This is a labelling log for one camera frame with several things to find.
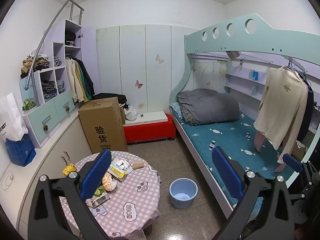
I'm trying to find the yellow snack packet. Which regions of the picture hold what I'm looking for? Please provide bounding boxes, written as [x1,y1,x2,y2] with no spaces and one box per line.
[62,164,76,176]

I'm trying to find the yellow white medicine box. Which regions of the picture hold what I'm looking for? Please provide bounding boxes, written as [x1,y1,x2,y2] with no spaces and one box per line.
[108,158,133,181]

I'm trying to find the brown paper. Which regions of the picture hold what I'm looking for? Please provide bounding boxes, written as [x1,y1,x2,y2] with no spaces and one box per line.
[132,160,144,170]

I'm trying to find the dark snack wrapper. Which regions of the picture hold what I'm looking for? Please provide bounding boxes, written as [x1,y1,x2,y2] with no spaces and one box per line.
[86,192,110,209]

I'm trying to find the teal patterned mattress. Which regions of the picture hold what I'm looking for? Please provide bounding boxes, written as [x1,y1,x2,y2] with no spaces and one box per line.
[170,109,293,217]

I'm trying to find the pink checkered tablecloth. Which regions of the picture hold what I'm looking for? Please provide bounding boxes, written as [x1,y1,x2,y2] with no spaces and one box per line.
[59,151,162,240]

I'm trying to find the light blue plastic bucket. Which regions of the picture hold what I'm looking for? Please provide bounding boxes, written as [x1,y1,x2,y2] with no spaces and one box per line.
[169,178,199,209]

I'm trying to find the tall brown cardboard box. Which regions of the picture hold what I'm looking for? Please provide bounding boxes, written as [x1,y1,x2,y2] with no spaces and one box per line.
[78,97,127,153]

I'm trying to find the cream hanging sweater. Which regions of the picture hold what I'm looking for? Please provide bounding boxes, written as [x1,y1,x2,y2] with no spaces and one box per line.
[253,66,308,173]

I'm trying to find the white plastic bag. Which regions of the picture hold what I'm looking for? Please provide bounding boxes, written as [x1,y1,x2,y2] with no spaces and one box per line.
[124,105,138,121]

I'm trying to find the blue gift bag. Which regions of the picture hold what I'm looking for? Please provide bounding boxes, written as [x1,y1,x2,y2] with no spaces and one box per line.
[5,134,36,167]

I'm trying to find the white lower cabinet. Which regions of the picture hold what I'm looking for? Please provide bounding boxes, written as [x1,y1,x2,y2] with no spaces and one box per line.
[1,112,92,239]

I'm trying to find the grey folded duvet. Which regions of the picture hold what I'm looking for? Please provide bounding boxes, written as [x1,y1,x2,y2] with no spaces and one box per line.
[177,88,240,126]

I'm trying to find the red bench with white top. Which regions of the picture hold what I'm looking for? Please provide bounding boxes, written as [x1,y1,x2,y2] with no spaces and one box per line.
[123,111,176,144]

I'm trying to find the blue white striped pillow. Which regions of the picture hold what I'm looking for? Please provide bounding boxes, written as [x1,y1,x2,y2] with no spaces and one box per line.
[170,102,185,119]

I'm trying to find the hanging jackets row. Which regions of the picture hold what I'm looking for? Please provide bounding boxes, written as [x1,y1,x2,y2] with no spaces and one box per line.
[66,57,95,103]

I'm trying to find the lilac stepped shelf cabinet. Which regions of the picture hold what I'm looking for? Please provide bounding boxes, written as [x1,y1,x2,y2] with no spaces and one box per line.
[20,33,82,148]

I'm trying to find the white paper bag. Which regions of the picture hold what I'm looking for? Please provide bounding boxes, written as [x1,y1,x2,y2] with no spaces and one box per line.
[0,93,28,141]

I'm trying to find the metal stair handrail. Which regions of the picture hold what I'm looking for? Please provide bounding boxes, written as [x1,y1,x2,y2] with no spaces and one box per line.
[24,0,84,106]

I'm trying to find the white wardrobe doors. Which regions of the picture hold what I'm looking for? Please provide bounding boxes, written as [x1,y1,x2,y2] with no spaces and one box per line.
[96,24,196,113]

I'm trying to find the teal bunk bed frame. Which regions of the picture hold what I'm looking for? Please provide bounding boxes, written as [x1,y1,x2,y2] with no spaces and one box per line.
[169,12,320,221]

